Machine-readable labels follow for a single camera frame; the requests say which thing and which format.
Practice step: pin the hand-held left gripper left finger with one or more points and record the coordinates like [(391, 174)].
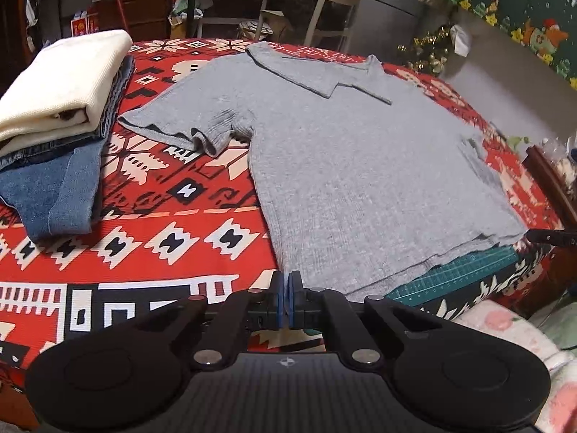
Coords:
[(279, 298)]

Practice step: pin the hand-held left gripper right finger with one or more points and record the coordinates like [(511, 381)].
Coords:
[(295, 298)]

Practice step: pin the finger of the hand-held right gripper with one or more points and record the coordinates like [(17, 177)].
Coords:
[(550, 236)]

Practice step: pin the grey ribbed shirt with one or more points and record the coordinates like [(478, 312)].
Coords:
[(360, 167)]

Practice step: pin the green cutting mat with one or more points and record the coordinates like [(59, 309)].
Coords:
[(450, 275)]

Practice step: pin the red patterned blanket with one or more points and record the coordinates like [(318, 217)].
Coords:
[(180, 234)]

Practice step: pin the white hanging cloth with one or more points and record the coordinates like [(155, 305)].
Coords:
[(462, 40)]

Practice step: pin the green christmas banner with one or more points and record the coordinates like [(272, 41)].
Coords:
[(518, 9)]

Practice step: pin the folded blue jeans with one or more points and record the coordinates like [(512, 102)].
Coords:
[(58, 189)]

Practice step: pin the folded dark patterned garment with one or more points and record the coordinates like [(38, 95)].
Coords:
[(119, 88)]

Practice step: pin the folded cream sweater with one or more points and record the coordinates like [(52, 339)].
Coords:
[(58, 81)]

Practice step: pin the wooden dresser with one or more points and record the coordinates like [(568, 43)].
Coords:
[(135, 13)]

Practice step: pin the red box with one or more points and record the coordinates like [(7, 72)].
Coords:
[(85, 22)]

